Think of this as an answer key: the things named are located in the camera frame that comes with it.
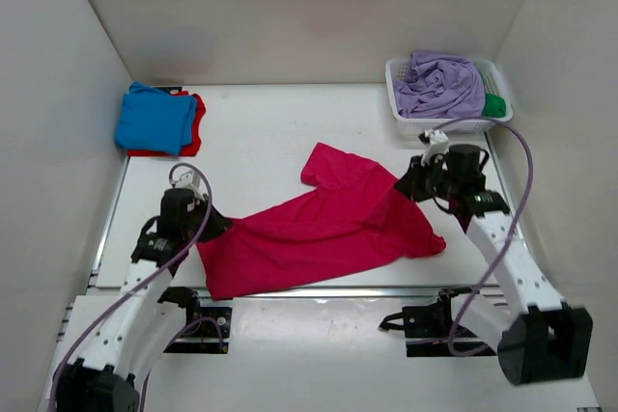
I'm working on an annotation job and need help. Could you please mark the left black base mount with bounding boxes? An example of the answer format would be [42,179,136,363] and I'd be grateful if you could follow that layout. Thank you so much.
[158,288,233,355]

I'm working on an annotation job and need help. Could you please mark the green t shirt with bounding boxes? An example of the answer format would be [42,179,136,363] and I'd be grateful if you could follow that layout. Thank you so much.
[482,94,507,119]

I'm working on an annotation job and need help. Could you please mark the magenta t shirt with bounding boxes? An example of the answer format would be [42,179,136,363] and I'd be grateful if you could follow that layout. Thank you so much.
[197,143,446,300]

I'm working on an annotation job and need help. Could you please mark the lavender t shirt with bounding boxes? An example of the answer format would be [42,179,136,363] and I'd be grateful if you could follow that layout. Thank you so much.
[394,51,486,119]

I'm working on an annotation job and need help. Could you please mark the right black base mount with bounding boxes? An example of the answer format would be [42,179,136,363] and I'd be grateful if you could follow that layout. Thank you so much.
[378,288,471,358]

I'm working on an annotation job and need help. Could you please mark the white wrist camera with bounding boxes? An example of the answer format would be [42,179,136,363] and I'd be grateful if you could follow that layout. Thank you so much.
[418,129,449,166]
[169,171,205,201]

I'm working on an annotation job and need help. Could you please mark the white plastic basket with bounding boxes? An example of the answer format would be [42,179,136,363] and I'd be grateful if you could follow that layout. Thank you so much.
[385,57,514,140]

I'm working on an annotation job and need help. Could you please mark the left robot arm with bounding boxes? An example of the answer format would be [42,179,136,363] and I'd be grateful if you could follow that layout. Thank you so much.
[47,186,231,411]

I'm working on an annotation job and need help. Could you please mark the red folded t shirt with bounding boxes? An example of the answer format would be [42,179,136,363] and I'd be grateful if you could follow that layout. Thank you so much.
[126,91,207,157]

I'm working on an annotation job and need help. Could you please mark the blue folded t shirt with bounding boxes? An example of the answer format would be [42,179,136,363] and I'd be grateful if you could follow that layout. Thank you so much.
[114,81,198,156]

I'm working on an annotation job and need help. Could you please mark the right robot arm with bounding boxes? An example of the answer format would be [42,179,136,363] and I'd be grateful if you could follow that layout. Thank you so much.
[395,139,593,385]

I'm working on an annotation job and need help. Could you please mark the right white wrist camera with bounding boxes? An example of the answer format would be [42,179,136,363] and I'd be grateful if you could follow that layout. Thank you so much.
[418,129,449,166]

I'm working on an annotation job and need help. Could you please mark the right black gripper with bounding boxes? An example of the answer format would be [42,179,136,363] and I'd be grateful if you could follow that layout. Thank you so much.
[393,153,457,204]

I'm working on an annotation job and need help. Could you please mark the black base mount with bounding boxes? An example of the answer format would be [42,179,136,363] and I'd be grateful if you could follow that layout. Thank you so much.
[158,288,233,355]
[378,288,471,358]

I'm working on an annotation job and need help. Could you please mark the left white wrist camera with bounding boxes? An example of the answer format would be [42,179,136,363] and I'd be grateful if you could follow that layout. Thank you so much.
[169,171,205,201]

